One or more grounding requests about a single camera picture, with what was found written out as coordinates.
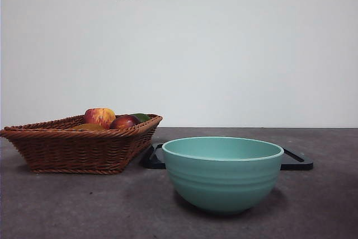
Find teal ribbed bowl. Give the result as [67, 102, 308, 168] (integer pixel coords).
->
[161, 137, 285, 215]

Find yellow-orange mango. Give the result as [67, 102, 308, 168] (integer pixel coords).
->
[71, 123, 107, 131]

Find green avocado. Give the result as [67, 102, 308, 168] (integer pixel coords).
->
[131, 113, 152, 124]

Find dark red plum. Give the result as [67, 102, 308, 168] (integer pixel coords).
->
[110, 114, 142, 130]

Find red yellow apple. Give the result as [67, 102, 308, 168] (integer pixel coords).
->
[84, 107, 116, 129]

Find brown wicker basket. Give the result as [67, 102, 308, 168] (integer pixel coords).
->
[0, 113, 163, 175]

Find black rectangular tray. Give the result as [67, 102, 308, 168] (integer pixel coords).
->
[139, 143, 314, 171]

